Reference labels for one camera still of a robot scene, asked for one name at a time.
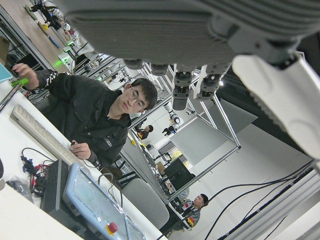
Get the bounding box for aluminium profile frame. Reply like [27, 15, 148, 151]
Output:
[147, 62, 242, 201]

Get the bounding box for small black monitor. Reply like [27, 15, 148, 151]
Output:
[163, 158, 196, 191]

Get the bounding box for green handheld tool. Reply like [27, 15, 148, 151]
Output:
[11, 77, 30, 88]

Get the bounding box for man in grey jacket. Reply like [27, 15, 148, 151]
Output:
[178, 193, 210, 230]

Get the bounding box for grey office chair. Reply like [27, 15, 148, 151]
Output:
[119, 177, 171, 230]

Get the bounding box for white computer keyboard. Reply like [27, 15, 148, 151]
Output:
[9, 104, 87, 167]

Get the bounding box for blue-grey teach pendant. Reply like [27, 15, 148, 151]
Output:
[61, 162, 146, 240]

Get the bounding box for silver metal bar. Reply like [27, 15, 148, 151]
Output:
[0, 82, 22, 112]

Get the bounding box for seated person in black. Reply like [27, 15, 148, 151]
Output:
[136, 124, 154, 140]

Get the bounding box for black hanging cable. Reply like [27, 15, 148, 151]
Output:
[207, 159, 315, 203]

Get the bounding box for black ribbed power box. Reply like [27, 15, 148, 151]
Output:
[39, 159, 70, 213]

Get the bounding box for grey and white left robot hand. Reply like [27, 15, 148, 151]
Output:
[53, 0, 320, 173]

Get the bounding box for red and black wire bundle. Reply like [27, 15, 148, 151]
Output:
[19, 147, 57, 198]

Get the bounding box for man in black jacket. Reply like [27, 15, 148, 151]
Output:
[11, 62, 158, 173]

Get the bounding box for aluminium extrusion beam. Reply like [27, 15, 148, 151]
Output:
[224, 169, 320, 240]

